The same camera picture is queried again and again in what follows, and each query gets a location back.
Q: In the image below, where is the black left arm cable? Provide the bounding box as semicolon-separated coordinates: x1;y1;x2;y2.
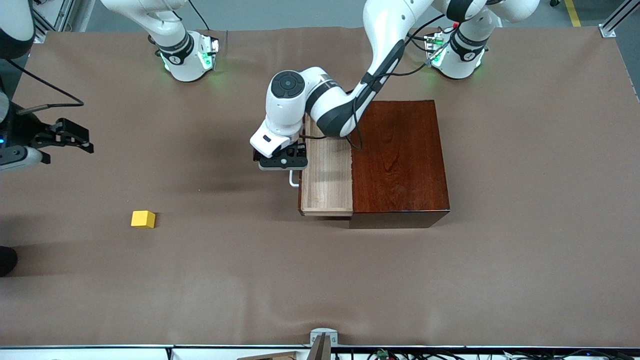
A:
349;12;453;151

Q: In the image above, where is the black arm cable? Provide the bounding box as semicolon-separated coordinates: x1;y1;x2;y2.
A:
349;12;453;151
6;58;85;115

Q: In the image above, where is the aluminium frame post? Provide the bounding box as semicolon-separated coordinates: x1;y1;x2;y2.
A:
31;0;77;44
599;0;640;39

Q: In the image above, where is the yellow cube block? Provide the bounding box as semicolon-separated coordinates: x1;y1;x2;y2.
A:
131;210;156;230

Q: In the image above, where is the dark brown wooden cabinet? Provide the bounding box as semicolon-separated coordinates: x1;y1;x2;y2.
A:
348;100;451;230

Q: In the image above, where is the black round object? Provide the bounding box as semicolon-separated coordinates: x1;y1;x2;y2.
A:
0;246;19;277

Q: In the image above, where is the light wood drawer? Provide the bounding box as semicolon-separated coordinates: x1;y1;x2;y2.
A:
289;112;355;217

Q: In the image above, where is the brown cardboard piece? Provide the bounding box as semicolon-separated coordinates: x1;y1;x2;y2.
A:
235;350;308;360

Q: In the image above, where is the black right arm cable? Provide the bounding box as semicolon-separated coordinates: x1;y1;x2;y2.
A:
6;58;85;115

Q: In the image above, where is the black base cable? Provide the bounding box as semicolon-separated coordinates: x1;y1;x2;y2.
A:
187;0;211;32

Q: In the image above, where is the brown table cover sheet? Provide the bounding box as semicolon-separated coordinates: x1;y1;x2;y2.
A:
0;26;640;348

